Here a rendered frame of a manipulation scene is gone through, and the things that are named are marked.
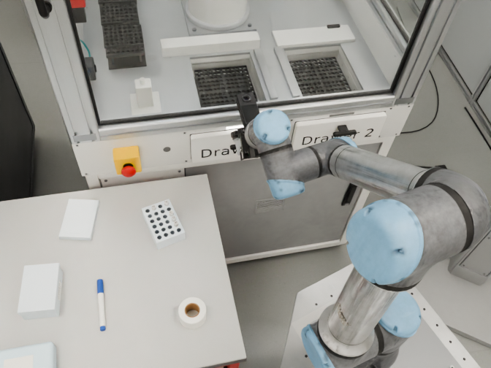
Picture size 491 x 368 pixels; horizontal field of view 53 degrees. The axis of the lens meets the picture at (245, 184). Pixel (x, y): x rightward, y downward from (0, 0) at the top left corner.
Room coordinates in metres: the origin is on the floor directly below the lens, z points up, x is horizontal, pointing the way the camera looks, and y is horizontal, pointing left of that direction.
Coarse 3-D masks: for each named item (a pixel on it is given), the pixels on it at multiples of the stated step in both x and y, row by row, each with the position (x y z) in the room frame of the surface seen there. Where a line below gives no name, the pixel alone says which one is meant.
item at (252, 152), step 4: (240, 128) 0.85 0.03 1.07; (240, 132) 0.84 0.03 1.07; (244, 132) 0.83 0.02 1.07; (240, 136) 0.83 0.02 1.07; (244, 136) 0.83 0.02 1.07; (240, 140) 0.82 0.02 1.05; (244, 140) 0.82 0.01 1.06; (244, 144) 0.81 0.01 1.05; (244, 148) 0.80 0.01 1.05; (248, 148) 0.80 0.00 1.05; (252, 148) 0.78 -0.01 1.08; (240, 152) 0.81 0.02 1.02; (244, 152) 0.79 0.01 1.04; (248, 152) 0.80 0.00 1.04; (252, 152) 0.78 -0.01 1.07; (256, 152) 0.76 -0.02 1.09; (240, 156) 0.81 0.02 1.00; (244, 156) 0.79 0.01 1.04; (248, 156) 0.79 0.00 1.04; (252, 156) 0.77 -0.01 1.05; (256, 156) 0.79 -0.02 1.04; (240, 160) 0.81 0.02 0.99
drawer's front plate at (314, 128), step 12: (312, 120) 1.04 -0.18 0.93; (324, 120) 1.05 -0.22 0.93; (336, 120) 1.05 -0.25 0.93; (348, 120) 1.06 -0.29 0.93; (360, 120) 1.07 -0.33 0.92; (372, 120) 1.08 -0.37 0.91; (384, 120) 1.10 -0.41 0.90; (300, 132) 1.02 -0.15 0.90; (312, 132) 1.03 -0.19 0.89; (324, 132) 1.04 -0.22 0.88; (360, 132) 1.08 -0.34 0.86; (372, 132) 1.09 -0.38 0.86; (300, 144) 1.02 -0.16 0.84; (312, 144) 1.03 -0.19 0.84
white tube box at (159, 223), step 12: (156, 204) 0.77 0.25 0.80; (144, 216) 0.73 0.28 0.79; (156, 216) 0.73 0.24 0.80; (168, 216) 0.73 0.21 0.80; (156, 228) 0.69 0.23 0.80; (168, 228) 0.70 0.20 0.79; (180, 228) 0.70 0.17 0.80; (156, 240) 0.65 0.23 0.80; (168, 240) 0.66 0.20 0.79; (180, 240) 0.68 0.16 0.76
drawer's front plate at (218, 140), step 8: (192, 136) 0.93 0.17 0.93; (200, 136) 0.93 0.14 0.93; (208, 136) 0.94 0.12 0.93; (216, 136) 0.94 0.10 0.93; (224, 136) 0.95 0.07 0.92; (192, 144) 0.92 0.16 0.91; (200, 144) 0.93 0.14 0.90; (208, 144) 0.93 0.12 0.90; (216, 144) 0.94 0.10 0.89; (224, 144) 0.95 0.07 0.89; (232, 144) 0.96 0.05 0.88; (192, 152) 0.92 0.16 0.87; (200, 152) 0.93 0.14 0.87; (208, 152) 0.93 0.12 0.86; (216, 152) 0.94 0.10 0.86; (224, 152) 0.95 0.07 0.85; (232, 152) 0.96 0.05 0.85; (192, 160) 0.92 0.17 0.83; (200, 160) 0.93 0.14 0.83; (208, 160) 0.93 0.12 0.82
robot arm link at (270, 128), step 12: (252, 120) 0.77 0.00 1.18; (264, 120) 0.71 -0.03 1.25; (276, 120) 0.72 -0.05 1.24; (288, 120) 0.73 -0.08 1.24; (252, 132) 0.73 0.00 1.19; (264, 132) 0.69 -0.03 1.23; (276, 132) 0.70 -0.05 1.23; (288, 132) 0.71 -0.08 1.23; (264, 144) 0.69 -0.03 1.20; (276, 144) 0.69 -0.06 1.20; (288, 144) 0.70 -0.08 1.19
